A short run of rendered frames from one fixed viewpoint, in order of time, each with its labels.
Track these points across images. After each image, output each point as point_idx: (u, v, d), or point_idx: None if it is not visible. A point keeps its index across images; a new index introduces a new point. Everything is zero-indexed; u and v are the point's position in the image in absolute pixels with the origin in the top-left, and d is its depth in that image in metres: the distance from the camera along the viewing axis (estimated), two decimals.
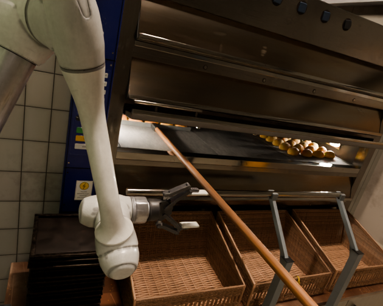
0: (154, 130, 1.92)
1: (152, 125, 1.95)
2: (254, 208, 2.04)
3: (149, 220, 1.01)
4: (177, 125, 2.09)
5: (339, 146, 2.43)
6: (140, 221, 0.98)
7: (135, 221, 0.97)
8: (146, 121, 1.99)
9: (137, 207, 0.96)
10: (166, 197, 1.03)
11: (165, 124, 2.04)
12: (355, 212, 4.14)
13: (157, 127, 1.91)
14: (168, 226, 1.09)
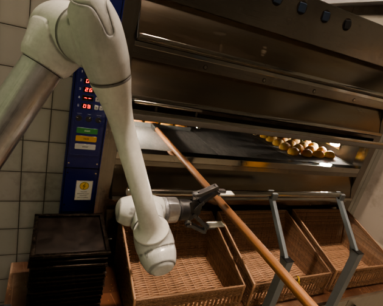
0: (154, 130, 1.92)
1: (152, 125, 1.95)
2: (254, 208, 2.04)
3: (180, 220, 1.06)
4: (177, 125, 2.09)
5: (339, 146, 2.43)
6: (172, 220, 1.03)
7: (168, 221, 1.02)
8: (146, 121, 1.99)
9: (170, 207, 1.01)
10: (196, 198, 1.08)
11: (165, 124, 2.04)
12: (355, 212, 4.14)
13: (157, 127, 1.91)
14: (196, 225, 1.14)
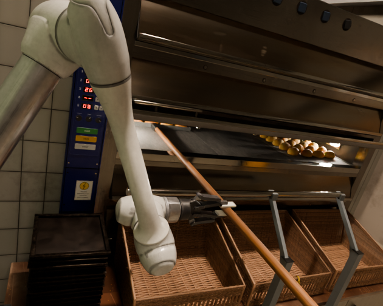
0: (154, 130, 1.92)
1: (152, 125, 1.95)
2: (254, 208, 2.04)
3: (180, 220, 1.06)
4: (177, 125, 2.09)
5: (339, 146, 2.43)
6: (172, 220, 1.03)
7: (168, 220, 1.02)
8: (146, 121, 1.99)
9: (170, 206, 1.01)
10: (198, 199, 1.08)
11: (165, 124, 2.04)
12: (355, 212, 4.14)
13: (157, 127, 1.91)
14: (202, 218, 1.13)
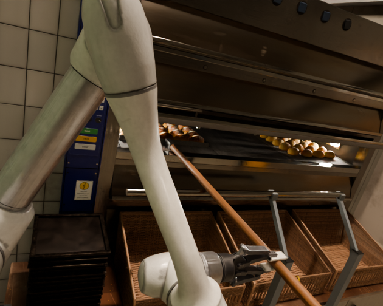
0: (169, 148, 1.67)
1: (167, 141, 1.70)
2: (254, 208, 2.04)
3: (221, 282, 0.81)
4: (194, 141, 1.84)
5: (339, 146, 2.43)
6: None
7: None
8: (160, 137, 1.75)
9: (210, 269, 0.76)
10: (242, 254, 0.83)
11: (180, 139, 1.79)
12: (355, 212, 4.14)
13: (173, 144, 1.67)
14: (244, 275, 0.89)
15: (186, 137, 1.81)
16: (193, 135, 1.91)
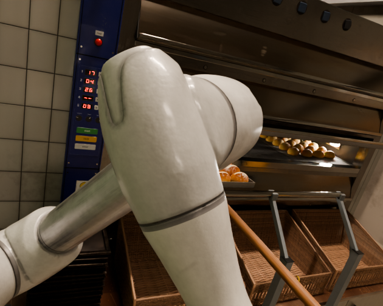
0: None
1: None
2: (254, 208, 2.04)
3: None
4: (236, 181, 1.41)
5: (339, 146, 2.43)
6: None
7: None
8: None
9: None
10: None
11: None
12: (355, 212, 4.14)
13: None
14: None
15: (227, 176, 1.38)
16: (234, 171, 1.49)
